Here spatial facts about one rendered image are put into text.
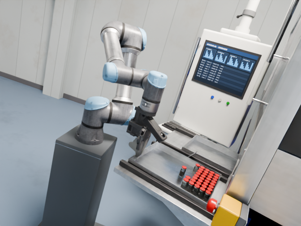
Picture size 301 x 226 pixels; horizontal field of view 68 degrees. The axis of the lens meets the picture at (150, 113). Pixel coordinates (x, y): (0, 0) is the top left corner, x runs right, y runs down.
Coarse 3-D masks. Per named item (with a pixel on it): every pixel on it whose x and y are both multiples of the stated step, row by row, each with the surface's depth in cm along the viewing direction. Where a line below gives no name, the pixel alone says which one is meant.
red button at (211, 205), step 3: (213, 198) 64; (210, 201) 63; (213, 201) 63; (216, 201) 63; (207, 204) 63; (210, 204) 63; (213, 204) 62; (207, 207) 63; (210, 207) 62; (213, 207) 62; (216, 207) 63; (207, 210) 63; (210, 210) 63
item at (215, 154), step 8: (200, 136) 137; (192, 144) 131; (200, 144) 134; (208, 144) 136; (216, 144) 133; (192, 152) 114; (200, 152) 123; (208, 152) 126; (216, 152) 130; (224, 152) 132; (232, 152) 130; (208, 160) 110; (216, 160) 120; (224, 160) 123; (232, 160) 126; (224, 168) 107; (232, 168) 117
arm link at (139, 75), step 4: (136, 72) 90; (140, 72) 90; (144, 72) 92; (148, 72) 92; (136, 76) 89; (140, 76) 90; (144, 76) 89; (136, 80) 90; (140, 80) 90; (132, 84) 91; (136, 84) 91; (140, 84) 91
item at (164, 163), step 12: (156, 144) 113; (132, 156) 92; (144, 156) 102; (156, 156) 105; (168, 156) 108; (180, 156) 108; (144, 168) 88; (156, 168) 96; (168, 168) 98; (180, 168) 101; (192, 168) 104; (168, 180) 90; (180, 180) 92; (180, 192) 82; (204, 204) 78
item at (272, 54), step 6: (294, 0) 89; (294, 6) 89; (288, 12) 91; (288, 18) 91; (282, 30) 92; (282, 36) 93; (276, 42) 94; (276, 48) 94; (270, 54) 96; (270, 60) 96
